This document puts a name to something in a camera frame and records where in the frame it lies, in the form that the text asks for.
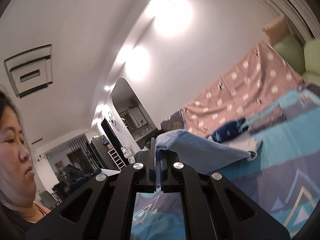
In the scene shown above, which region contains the grey long sleeve shirt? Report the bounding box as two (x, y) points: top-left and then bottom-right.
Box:
(156, 129), (262, 174)

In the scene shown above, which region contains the black clothes pile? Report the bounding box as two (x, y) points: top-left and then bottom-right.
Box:
(145, 129), (165, 149)

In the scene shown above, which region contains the white shelf rack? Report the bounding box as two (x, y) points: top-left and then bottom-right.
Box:
(106, 148), (126, 171)

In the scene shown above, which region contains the white plush toy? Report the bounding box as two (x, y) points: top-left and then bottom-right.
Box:
(121, 146), (132, 159)

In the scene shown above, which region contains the blue patterned bed cover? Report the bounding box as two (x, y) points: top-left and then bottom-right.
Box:
(131, 85), (319, 239)

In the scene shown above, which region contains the navy star plush garment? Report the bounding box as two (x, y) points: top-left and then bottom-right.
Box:
(207, 118), (248, 143)

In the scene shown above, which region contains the person head and torso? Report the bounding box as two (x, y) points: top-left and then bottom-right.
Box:
(1, 92), (50, 239)

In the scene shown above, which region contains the dark patterned pillow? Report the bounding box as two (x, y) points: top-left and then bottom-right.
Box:
(160, 109), (185, 132)

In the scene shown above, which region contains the folded floral patterned garment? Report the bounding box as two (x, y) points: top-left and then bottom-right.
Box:
(248, 104), (286, 134)

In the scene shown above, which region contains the pink polka dot sheet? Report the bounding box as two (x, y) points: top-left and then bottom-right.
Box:
(182, 41), (303, 137)

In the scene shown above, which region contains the ceiling air vent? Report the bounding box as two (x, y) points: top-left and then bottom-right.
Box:
(3, 44), (53, 98)

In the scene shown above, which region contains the far green pillow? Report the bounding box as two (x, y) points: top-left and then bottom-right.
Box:
(272, 35), (305, 74)

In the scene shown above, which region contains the green pillow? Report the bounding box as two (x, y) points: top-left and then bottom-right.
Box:
(272, 35), (305, 74)
(302, 38), (320, 86)

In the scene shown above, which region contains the near green pillow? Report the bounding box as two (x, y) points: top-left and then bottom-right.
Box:
(302, 38), (320, 86)

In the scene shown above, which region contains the tan pillow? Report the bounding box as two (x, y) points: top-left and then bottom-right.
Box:
(262, 15), (290, 45)

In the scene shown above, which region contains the beige curtain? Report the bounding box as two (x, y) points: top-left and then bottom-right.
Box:
(259, 0), (319, 44)

